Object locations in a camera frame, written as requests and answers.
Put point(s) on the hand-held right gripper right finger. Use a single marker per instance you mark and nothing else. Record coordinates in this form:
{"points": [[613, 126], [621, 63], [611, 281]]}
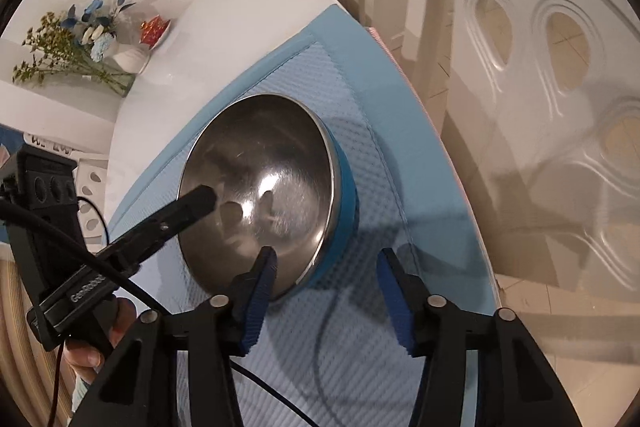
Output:
{"points": [[395, 302]]}

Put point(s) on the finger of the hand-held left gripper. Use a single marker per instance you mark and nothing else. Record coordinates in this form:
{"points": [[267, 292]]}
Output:
{"points": [[190, 204]]}

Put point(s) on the person's left hand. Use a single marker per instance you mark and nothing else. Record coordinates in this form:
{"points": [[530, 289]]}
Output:
{"points": [[85, 359]]}

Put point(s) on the glass vase green stems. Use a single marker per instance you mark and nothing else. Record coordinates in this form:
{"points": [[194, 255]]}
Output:
{"points": [[107, 79]]}

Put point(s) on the blue table mat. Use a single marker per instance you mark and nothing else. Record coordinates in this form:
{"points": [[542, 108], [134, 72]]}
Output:
{"points": [[350, 82]]}

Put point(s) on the white saucer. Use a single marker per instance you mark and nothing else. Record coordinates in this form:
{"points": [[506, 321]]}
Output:
{"points": [[165, 34]]}

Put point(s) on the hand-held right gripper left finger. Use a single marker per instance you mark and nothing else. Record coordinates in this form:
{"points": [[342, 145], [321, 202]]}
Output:
{"points": [[257, 297]]}

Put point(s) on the blue steel bowl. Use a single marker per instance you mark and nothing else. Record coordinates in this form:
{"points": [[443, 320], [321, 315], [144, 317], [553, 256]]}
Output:
{"points": [[280, 157]]}

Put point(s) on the beige ribbed panel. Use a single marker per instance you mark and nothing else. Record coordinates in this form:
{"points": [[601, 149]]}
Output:
{"points": [[25, 357]]}

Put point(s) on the red lidded teacup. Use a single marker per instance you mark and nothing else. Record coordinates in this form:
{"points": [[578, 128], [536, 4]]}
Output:
{"points": [[152, 32]]}

